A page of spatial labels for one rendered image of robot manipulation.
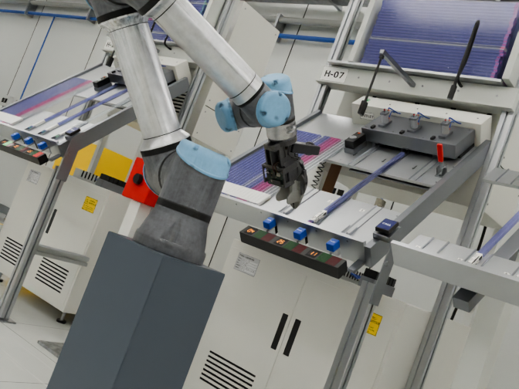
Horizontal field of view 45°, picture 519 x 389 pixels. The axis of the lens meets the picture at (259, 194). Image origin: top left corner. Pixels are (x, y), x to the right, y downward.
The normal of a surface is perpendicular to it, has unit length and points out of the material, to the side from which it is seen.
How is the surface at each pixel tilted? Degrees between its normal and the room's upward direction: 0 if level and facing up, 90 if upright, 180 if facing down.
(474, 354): 90
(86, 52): 90
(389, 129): 43
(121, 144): 90
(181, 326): 90
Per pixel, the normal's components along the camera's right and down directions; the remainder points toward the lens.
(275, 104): 0.44, 0.10
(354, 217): -0.13, -0.87
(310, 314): -0.57, -0.28
